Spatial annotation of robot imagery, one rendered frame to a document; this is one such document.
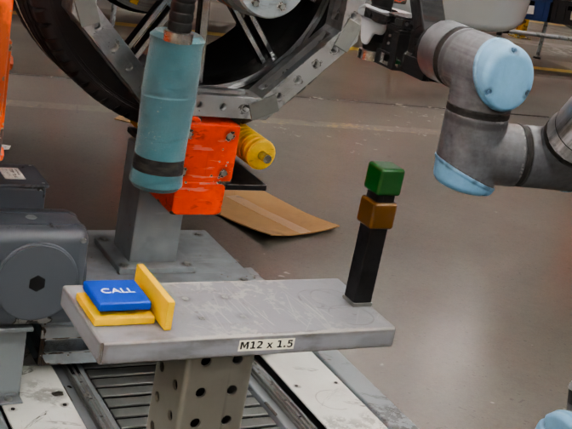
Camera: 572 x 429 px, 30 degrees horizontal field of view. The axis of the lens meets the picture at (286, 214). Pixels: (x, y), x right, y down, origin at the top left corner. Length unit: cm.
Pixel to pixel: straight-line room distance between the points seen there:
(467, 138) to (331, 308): 30
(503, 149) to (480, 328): 130
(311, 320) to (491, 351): 124
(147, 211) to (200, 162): 22
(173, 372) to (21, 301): 40
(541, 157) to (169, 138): 59
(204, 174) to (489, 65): 65
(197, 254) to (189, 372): 84
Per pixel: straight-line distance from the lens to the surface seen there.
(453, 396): 239
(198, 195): 192
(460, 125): 150
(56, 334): 198
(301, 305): 150
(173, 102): 171
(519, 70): 149
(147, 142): 174
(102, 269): 209
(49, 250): 175
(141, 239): 210
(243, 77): 200
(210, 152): 190
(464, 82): 149
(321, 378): 215
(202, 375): 143
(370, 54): 174
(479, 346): 267
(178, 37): 158
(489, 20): 248
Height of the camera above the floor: 104
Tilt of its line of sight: 18 degrees down
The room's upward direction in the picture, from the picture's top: 11 degrees clockwise
